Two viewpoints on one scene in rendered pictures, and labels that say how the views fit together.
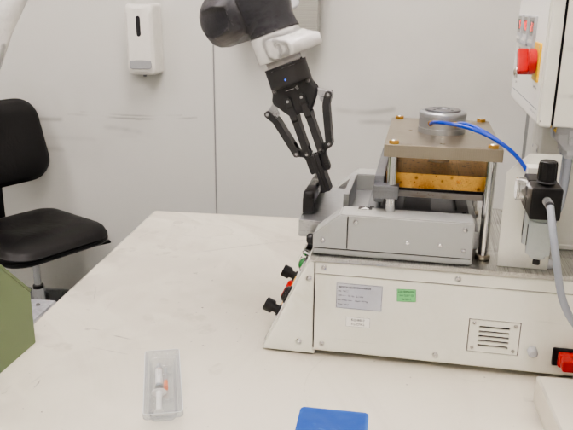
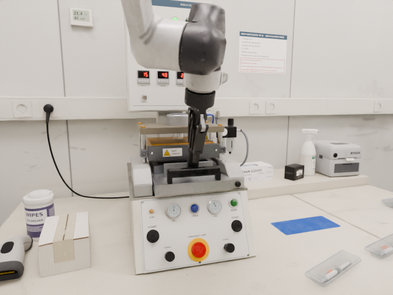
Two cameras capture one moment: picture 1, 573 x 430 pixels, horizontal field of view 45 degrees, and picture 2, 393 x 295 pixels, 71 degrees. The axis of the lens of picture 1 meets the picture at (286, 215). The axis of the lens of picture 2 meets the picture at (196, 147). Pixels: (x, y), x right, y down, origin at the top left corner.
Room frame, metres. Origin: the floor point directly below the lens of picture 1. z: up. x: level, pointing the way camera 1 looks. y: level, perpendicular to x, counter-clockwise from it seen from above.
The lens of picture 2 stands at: (1.52, 0.62, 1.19)
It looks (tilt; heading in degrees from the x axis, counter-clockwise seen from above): 9 degrees down; 244
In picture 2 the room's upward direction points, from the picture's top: straight up
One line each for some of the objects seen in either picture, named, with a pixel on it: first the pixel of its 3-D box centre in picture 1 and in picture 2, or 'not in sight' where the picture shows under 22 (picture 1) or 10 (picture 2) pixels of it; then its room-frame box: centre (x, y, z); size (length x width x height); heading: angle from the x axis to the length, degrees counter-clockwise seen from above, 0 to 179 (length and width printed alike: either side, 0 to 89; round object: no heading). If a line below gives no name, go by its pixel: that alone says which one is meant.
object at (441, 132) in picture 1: (459, 149); (182, 131); (1.14, -0.29, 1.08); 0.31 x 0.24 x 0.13; 169
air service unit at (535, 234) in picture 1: (535, 207); (225, 136); (0.92, -0.35, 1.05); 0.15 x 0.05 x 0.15; 169
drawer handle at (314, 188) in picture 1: (315, 191); (194, 174); (1.21, -0.05, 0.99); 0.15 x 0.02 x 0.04; 169
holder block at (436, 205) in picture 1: (417, 201); (180, 163); (1.17, -0.23, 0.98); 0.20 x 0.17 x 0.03; 169
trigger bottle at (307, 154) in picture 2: not in sight; (308, 151); (0.33, -0.45, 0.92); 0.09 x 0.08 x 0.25; 131
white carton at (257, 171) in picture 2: not in sight; (247, 171); (0.68, -0.52, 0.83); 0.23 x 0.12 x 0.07; 176
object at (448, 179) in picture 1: (438, 157); (181, 137); (1.16, -0.26, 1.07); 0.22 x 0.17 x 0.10; 169
